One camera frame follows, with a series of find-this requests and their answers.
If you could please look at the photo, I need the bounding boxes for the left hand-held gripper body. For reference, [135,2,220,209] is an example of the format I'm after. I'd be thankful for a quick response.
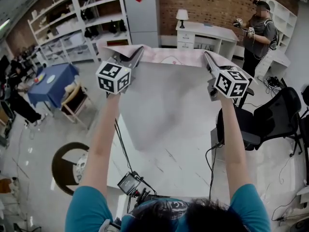
[95,54,136,97]

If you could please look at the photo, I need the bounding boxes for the light wooden chair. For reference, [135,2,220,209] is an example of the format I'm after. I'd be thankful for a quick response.
[60,80,95,131]

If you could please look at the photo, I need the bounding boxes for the white bookcase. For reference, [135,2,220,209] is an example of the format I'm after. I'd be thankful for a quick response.
[259,0,298,56]

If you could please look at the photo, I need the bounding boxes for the black recorder box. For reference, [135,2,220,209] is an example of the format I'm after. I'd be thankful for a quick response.
[116,171,143,198]

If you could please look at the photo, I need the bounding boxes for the white table lamp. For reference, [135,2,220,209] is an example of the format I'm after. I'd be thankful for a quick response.
[175,9,190,29]

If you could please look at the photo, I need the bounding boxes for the floral round seat cushion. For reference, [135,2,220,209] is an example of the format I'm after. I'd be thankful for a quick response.
[74,152,89,186]

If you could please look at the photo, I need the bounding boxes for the black cable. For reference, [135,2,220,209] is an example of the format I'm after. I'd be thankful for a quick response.
[205,141,225,201]
[114,118,134,174]

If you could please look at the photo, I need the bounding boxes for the white drawer desk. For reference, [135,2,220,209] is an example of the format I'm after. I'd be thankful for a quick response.
[255,49,292,82]

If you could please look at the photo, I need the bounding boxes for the person's right forearm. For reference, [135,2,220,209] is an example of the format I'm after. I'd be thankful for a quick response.
[220,96,250,199]

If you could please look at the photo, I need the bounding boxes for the person's teal shirt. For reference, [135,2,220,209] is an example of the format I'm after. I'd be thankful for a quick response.
[65,183,272,232]

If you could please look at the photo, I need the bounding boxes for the white shelving rack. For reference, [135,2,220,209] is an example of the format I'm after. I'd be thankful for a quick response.
[69,0,132,58]
[27,0,101,67]

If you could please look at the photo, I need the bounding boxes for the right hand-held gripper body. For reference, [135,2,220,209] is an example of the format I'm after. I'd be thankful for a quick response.
[207,66,254,102]

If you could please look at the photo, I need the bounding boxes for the pink checked tablecloth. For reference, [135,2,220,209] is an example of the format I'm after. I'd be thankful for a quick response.
[96,39,259,152]

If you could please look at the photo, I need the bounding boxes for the black office chair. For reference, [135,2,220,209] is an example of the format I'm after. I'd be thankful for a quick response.
[215,87,304,158]
[298,84,309,160]

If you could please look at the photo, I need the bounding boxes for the white desk with drawers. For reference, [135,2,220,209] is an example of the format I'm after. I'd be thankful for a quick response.
[175,20,240,63]

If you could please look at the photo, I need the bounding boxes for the white marble table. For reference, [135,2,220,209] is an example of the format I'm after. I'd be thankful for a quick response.
[106,114,234,193]

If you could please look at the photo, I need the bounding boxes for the round dark wicker chair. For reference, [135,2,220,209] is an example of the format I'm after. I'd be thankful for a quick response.
[51,142,90,196]

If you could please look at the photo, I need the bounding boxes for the grey white fridge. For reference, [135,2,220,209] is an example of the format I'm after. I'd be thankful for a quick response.
[123,0,161,49]

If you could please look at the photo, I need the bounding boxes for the blue cloth covered table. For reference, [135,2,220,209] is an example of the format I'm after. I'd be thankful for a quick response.
[27,62,80,110]

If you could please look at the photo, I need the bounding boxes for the person's left forearm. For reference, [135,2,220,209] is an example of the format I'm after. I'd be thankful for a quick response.
[81,93,122,199]

